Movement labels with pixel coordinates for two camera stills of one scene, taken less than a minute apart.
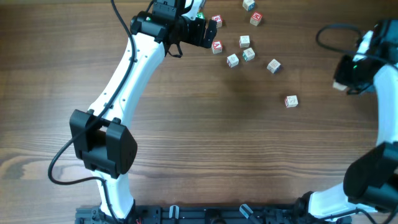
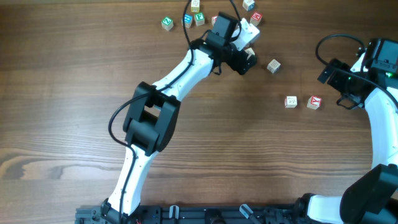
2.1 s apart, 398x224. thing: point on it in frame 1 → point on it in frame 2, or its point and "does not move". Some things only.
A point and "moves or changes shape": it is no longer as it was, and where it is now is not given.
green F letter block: (200, 15) does not move
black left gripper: (201, 32) → (245, 62)
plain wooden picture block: (291, 101) does not move
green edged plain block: (248, 55) does not move
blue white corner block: (249, 4) does not move
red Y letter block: (339, 87) moves or changes shape
